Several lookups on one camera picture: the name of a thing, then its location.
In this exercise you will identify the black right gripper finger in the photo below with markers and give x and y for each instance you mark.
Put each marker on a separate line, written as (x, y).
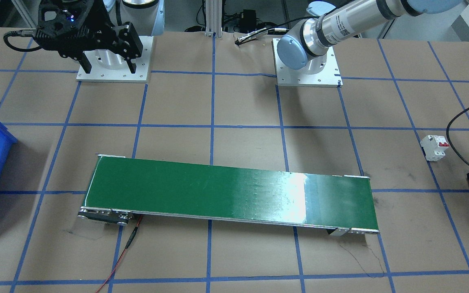
(84, 63)
(131, 64)

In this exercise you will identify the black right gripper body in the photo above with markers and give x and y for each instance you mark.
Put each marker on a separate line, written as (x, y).
(97, 18)

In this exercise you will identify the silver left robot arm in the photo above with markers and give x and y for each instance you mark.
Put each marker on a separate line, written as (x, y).
(304, 55)

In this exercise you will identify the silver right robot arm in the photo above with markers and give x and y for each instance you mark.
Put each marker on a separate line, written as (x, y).
(147, 16)

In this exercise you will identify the white red circuit breaker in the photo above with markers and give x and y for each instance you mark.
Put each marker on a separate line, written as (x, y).
(434, 147)

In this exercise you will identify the green conveyor belt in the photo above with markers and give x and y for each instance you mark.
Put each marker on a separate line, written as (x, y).
(120, 187)

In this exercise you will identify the black power adapter box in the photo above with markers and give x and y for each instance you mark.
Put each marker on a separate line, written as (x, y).
(247, 21)

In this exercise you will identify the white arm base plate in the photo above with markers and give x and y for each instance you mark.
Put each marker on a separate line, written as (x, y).
(110, 67)
(319, 72)

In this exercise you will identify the aluminium frame post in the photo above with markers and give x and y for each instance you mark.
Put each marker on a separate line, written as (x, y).
(214, 18)

